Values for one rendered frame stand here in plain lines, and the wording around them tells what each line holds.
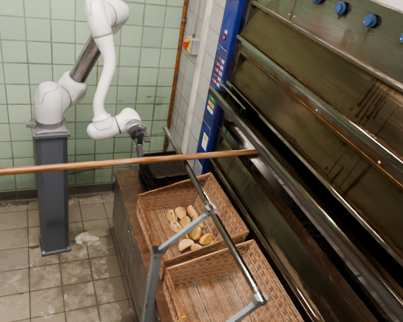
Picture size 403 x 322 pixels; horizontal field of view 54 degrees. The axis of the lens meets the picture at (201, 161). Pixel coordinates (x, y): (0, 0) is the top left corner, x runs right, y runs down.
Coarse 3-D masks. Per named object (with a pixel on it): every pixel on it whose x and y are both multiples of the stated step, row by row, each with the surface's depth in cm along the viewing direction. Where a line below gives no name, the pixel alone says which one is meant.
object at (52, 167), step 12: (168, 156) 195; (180, 156) 197; (192, 156) 199; (204, 156) 202; (216, 156) 205; (228, 156) 209; (0, 168) 166; (12, 168) 167; (24, 168) 169; (36, 168) 170; (48, 168) 172; (60, 168) 174; (72, 168) 177; (84, 168) 180
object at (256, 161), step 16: (224, 128) 238; (240, 144) 222; (256, 160) 211; (272, 176) 201; (272, 192) 193; (288, 208) 181; (304, 224) 173; (320, 240) 166; (320, 256) 162; (336, 256) 160; (336, 272) 154; (352, 272) 154; (352, 288) 147; (368, 304) 142; (368, 320) 140; (384, 320) 137
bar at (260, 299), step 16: (176, 144) 211; (192, 176) 190; (208, 208) 172; (192, 224) 175; (176, 240) 176; (224, 240) 160; (160, 256) 177; (240, 256) 151; (256, 288) 140; (144, 304) 199; (256, 304) 137; (144, 320) 201; (240, 320) 140
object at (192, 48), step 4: (188, 36) 265; (192, 36) 267; (188, 40) 263; (192, 40) 260; (196, 40) 261; (188, 44) 264; (192, 44) 262; (196, 44) 263; (184, 48) 271; (188, 48) 264; (192, 48) 263; (196, 48) 264; (188, 52) 265; (192, 52) 265; (196, 52) 266
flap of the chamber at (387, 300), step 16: (240, 128) 189; (256, 128) 192; (256, 144) 176; (272, 144) 182; (272, 160) 166; (288, 160) 173; (304, 176) 165; (320, 192) 157; (336, 208) 150; (320, 224) 139; (336, 224) 139; (352, 224) 144; (336, 240) 132; (352, 240) 134; (368, 240) 138; (352, 256) 126; (368, 256) 129; (384, 256) 133; (384, 272) 124; (400, 272) 128; (400, 288) 120; (400, 320) 110
